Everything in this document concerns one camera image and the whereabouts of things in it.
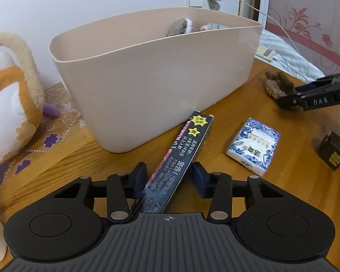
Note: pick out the blue white patterned tissue pack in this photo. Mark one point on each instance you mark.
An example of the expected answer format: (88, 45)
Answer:
(252, 147)

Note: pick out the beige plastic container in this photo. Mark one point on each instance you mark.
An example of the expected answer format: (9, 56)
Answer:
(147, 90)

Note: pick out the pink floral wardrobe door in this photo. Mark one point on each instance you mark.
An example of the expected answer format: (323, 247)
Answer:
(314, 11)

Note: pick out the light striped blanket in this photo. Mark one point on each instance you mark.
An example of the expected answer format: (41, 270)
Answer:
(289, 59)

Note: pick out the wooden frame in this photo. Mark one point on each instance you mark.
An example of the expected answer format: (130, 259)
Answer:
(265, 0)

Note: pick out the small white device with screen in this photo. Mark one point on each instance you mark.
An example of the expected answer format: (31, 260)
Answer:
(265, 53)

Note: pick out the brown antler plush clip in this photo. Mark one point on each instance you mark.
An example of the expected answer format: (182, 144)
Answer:
(274, 87)

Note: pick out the grey plush toy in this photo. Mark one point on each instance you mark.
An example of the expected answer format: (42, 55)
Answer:
(178, 27)

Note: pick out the floral table mat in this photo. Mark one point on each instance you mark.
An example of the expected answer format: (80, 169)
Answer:
(53, 138)

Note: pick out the orange white hamster plush toy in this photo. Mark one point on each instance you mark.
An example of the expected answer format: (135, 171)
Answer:
(5, 104)

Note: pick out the dark brown cube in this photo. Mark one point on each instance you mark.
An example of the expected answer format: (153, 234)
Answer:
(331, 150)

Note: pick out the long black cardboard box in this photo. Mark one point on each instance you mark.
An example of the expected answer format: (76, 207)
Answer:
(181, 153)

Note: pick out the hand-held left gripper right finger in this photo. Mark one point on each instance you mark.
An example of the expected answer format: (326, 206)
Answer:
(199, 180)

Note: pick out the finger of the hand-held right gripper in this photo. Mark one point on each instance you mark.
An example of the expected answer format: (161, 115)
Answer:
(290, 101)
(314, 86)

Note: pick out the small purple object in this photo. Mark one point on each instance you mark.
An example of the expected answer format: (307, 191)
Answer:
(51, 109)

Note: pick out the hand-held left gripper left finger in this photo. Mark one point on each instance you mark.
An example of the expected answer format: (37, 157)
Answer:
(140, 178)

